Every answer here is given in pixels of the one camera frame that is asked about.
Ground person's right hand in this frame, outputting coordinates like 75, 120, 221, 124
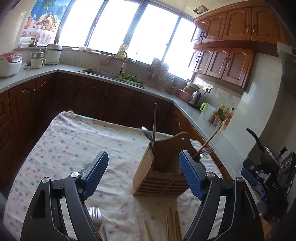
259, 213, 272, 241

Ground wooden chopstick three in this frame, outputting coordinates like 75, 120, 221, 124
165, 212, 170, 241

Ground tropical fruit poster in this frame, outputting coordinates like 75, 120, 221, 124
20, 0, 70, 45

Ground dish drying rack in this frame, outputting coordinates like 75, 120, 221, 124
147, 58, 178, 94

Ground wooden chopstick one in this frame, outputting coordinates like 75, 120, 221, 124
193, 127, 221, 159

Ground wooden utensil holder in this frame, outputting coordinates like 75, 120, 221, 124
133, 132, 197, 197

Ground kitchen sink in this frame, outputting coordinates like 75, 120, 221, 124
80, 69, 118, 79

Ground yellow bottle on sill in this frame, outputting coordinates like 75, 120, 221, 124
119, 43, 128, 52

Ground black wok with lid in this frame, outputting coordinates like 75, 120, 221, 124
246, 128, 280, 172

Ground wooden chopstick four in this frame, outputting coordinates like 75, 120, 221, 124
170, 207, 175, 241

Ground pink basin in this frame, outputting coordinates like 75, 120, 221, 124
179, 89, 191, 102

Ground floral white tablecloth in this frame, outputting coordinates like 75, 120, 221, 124
3, 110, 228, 241

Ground condiment bottles group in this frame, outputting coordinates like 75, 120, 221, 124
209, 104, 234, 131

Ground white red rice cooker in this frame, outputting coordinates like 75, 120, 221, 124
0, 52, 22, 77

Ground lower wooden cabinets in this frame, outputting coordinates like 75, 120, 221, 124
0, 72, 232, 186

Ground large white cooker pot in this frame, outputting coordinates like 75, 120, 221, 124
45, 44, 62, 65

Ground steel spoon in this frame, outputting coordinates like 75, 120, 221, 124
141, 126, 155, 156

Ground small white electric pot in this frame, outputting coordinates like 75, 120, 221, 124
30, 51, 46, 69

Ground range hood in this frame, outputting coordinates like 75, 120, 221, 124
276, 42, 296, 98

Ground steel fork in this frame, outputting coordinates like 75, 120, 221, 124
197, 147, 215, 160
89, 206, 102, 231

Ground green vegetable basket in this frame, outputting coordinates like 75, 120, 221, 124
118, 74, 143, 87

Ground steel electric kettle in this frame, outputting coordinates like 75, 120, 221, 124
188, 91, 202, 109

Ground wooden cabinets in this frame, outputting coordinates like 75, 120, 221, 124
0, 72, 232, 186
189, 1, 292, 90

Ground green handled white pitcher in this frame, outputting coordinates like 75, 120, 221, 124
200, 102, 215, 121

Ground kitchen faucet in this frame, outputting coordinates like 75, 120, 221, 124
115, 50, 128, 75

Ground upper wooden cabinets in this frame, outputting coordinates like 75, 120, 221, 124
189, 1, 292, 90

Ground wall power outlet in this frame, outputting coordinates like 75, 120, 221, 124
203, 84, 213, 93

